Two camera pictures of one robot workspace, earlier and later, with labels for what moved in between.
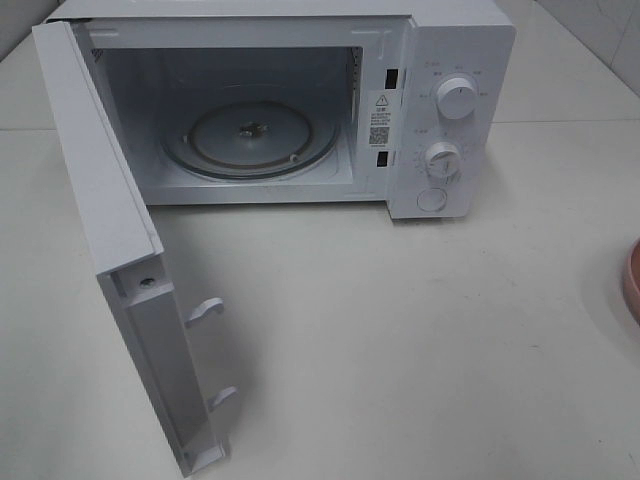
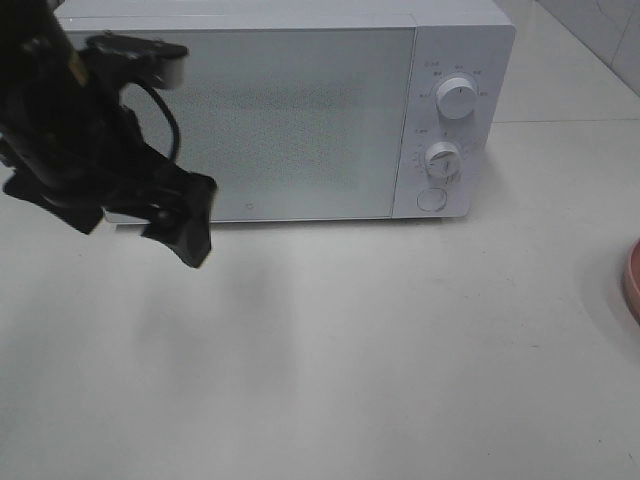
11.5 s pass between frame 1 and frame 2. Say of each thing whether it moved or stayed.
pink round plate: stayed
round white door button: stayed
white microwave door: moved
